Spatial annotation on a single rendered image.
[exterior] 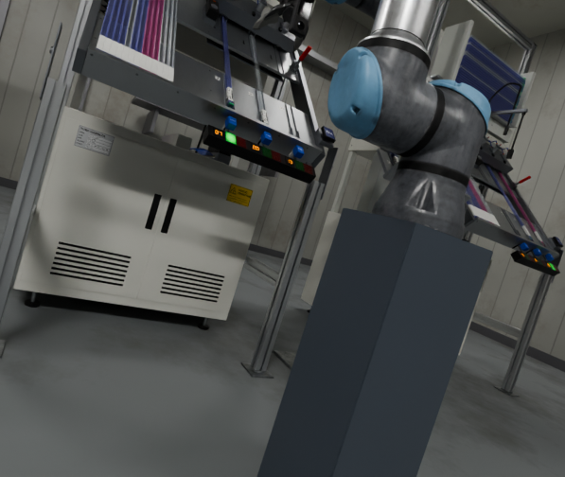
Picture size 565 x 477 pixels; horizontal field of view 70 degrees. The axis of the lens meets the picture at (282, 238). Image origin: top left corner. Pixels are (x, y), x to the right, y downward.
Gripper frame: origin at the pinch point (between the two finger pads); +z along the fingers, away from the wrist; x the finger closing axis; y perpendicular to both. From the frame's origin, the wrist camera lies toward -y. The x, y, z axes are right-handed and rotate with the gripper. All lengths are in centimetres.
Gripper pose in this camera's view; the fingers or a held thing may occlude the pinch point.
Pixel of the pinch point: (273, 42)
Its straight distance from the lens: 139.0
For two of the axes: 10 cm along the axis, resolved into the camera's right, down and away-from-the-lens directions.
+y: 0.1, -9.1, 4.2
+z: -5.5, 3.4, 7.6
